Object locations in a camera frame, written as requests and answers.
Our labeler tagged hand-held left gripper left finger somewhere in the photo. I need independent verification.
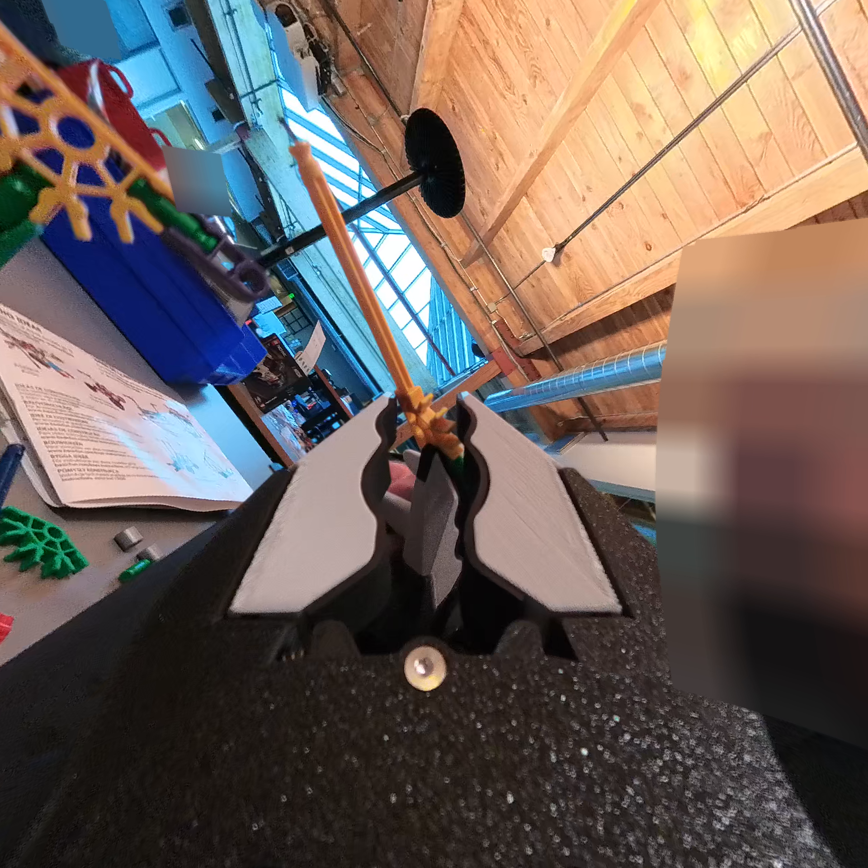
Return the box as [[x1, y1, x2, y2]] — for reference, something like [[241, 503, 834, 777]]
[[231, 395, 401, 614]]

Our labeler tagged black ceiling pipe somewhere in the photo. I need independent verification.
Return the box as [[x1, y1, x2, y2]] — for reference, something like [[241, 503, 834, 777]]
[[461, 0, 835, 269]]

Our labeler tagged black dotted rubber mat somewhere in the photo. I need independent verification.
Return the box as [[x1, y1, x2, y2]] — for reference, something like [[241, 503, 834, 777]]
[[0, 522, 231, 747]]

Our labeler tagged colourful construction toy model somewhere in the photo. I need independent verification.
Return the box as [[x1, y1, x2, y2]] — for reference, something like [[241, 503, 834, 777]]
[[0, 20, 269, 306]]

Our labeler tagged orange rod with green tip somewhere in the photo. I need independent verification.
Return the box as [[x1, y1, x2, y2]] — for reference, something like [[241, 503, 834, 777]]
[[289, 141, 469, 476]]

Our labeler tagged silver ventilation duct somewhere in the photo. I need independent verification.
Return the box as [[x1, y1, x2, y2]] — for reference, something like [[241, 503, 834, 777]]
[[485, 342, 669, 415]]

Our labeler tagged black ribbed round disc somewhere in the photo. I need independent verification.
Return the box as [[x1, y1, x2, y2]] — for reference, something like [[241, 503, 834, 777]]
[[405, 108, 467, 219]]

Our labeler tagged white ceiling unit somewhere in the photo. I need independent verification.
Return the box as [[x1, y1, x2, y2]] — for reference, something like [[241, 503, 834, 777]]
[[271, 0, 326, 113]]

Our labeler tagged black metal post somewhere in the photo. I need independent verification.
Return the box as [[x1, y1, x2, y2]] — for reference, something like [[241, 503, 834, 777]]
[[258, 170, 425, 269]]

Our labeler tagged large green fan connector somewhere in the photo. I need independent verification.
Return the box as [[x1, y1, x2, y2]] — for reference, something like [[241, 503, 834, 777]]
[[0, 507, 89, 579]]

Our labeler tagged building ideas booklet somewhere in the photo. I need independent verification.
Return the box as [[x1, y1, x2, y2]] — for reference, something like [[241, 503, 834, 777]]
[[0, 304, 253, 511]]

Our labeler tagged grey metal pipe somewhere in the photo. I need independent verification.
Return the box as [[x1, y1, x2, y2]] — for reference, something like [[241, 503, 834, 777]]
[[790, 0, 868, 164]]

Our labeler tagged red tote bag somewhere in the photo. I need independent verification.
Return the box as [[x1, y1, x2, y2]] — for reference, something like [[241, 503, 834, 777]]
[[57, 60, 170, 198]]

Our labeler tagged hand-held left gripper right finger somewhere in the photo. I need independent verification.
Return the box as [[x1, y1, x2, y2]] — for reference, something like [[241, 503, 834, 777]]
[[456, 393, 621, 617]]

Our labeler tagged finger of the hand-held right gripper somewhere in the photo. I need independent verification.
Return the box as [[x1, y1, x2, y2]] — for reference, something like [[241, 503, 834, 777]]
[[403, 468, 462, 604]]

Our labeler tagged blue plastic bin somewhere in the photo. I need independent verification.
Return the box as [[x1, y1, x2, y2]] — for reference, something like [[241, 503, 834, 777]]
[[14, 108, 267, 386]]

